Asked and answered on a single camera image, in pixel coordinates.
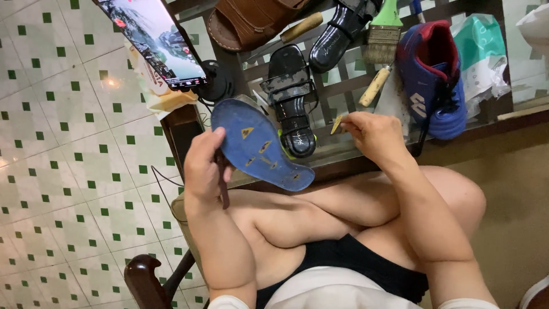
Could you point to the person's black shorts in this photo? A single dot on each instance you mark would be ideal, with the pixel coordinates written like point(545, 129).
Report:
point(356, 266)

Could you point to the person's white shirt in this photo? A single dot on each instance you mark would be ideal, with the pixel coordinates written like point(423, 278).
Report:
point(334, 292)

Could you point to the small yellow scrap piece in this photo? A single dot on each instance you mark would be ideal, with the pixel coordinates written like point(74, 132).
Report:
point(336, 125)

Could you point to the blue red football shoe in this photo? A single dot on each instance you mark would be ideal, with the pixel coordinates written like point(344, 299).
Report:
point(433, 81)

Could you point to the blue shoe insole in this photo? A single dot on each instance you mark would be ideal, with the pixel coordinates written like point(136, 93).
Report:
point(261, 150)

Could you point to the green white plastic bag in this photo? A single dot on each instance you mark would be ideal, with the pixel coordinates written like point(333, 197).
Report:
point(482, 60)

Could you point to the dark wooden glass table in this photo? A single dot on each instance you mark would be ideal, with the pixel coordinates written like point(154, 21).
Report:
point(343, 158)

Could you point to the dark wooden chair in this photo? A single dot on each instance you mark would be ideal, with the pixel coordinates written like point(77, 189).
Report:
point(150, 279)

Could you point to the person's left hand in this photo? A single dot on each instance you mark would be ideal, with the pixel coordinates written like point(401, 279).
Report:
point(201, 171)

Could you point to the red white shoe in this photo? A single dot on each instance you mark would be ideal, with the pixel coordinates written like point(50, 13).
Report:
point(536, 295)

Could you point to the brown leather sandal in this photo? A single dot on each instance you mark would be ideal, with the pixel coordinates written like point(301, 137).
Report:
point(248, 23)

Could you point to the yellow white paper bag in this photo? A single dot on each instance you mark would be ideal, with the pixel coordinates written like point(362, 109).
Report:
point(161, 96)

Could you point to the black smartphone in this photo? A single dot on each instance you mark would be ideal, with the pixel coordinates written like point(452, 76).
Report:
point(156, 38)

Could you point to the black phone stand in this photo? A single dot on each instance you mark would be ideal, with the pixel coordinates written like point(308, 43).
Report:
point(219, 83)

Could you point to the person's right hand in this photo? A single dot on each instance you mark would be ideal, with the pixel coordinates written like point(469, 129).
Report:
point(379, 137)

